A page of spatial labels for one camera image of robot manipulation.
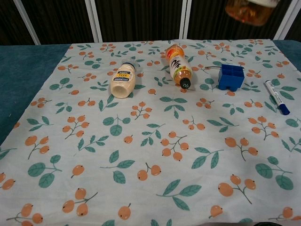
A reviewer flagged cream mayonnaise squeeze bottle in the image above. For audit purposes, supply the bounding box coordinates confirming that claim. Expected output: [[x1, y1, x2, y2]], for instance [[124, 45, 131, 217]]
[[110, 60, 137, 99]]

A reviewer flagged amber liquid bottle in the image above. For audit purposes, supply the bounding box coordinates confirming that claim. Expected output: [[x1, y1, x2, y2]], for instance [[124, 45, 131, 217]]
[[225, 0, 281, 27]]

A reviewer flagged floral orange green tablecloth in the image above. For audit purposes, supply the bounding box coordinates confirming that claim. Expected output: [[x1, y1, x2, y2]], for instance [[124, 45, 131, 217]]
[[0, 39, 301, 226]]

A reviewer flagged white marker blue cap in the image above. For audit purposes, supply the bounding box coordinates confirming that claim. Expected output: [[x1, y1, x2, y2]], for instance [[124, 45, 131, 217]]
[[264, 80, 291, 116]]

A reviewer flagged orange drink bottle black cap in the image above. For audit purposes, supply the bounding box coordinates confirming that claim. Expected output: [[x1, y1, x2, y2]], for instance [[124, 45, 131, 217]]
[[165, 44, 193, 89]]

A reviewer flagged black screen panel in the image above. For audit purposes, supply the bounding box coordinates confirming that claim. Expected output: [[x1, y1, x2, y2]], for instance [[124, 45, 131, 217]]
[[285, 0, 301, 40], [20, 0, 99, 45], [185, 0, 291, 40], [90, 0, 188, 43], [0, 0, 38, 46]]

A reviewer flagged blue plastic block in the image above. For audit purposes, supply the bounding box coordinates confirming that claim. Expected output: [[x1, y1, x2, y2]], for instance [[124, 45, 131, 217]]
[[217, 63, 245, 91]]

